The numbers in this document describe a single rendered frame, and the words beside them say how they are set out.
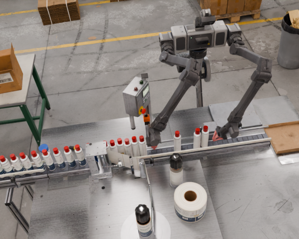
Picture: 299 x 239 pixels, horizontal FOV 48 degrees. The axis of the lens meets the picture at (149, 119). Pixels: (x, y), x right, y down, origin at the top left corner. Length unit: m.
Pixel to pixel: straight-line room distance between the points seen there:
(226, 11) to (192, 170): 3.62
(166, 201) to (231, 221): 0.42
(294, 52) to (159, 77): 1.75
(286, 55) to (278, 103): 1.77
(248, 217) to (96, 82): 2.95
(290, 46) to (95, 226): 3.36
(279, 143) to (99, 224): 1.44
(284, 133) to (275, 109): 0.26
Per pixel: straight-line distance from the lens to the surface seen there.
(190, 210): 2.05
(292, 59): 4.72
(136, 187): 2.31
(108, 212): 2.25
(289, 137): 2.75
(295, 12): 4.77
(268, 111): 2.92
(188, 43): 2.51
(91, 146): 2.24
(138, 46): 5.13
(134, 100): 2.06
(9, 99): 3.43
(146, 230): 2.03
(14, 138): 4.18
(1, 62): 3.64
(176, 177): 2.19
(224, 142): 2.56
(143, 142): 2.33
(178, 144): 2.39
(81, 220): 2.32
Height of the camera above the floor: 2.82
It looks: 46 degrees down
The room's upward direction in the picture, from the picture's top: 6 degrees counter-clockwise
